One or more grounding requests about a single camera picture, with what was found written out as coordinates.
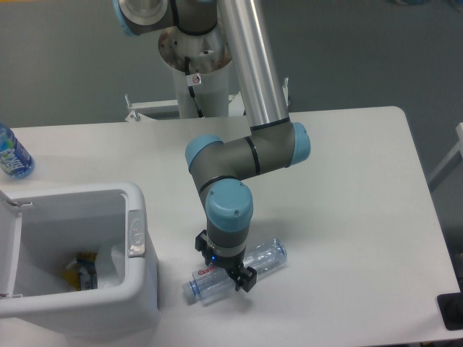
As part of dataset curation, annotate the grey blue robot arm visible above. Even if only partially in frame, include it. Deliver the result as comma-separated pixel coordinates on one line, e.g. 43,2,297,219
113,1,310,291

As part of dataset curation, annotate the white plastic trash can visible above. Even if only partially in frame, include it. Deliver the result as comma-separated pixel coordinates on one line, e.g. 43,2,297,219
1,182,160,337

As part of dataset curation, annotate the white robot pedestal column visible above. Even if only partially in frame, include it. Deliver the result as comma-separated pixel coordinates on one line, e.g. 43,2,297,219
158,24,232,119

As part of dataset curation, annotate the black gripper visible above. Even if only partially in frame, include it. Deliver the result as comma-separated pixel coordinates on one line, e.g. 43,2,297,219
195,231,258,293

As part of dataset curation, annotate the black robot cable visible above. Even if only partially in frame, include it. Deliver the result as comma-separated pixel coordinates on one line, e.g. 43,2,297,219
184,56,204,119

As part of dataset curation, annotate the blue labelled water bottle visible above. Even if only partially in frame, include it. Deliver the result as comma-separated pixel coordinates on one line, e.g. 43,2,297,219
1,124,35,179

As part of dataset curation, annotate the yellow snack wrapper trash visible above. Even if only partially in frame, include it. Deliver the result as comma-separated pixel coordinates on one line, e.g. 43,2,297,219
63,252,98,291

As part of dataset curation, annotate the clear plastic Ganten bottle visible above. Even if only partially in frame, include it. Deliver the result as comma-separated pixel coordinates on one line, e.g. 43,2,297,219
182,239,287,305

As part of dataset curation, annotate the white paper trash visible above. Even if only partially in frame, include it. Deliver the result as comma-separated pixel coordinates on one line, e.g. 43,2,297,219
95,241,125,289

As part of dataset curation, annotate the white frame at right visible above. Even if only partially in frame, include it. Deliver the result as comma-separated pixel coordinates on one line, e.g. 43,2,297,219
428,123,462,192

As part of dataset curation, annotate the white pedestal base frame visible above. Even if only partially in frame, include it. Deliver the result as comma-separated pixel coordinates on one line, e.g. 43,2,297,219
124,77,291,122

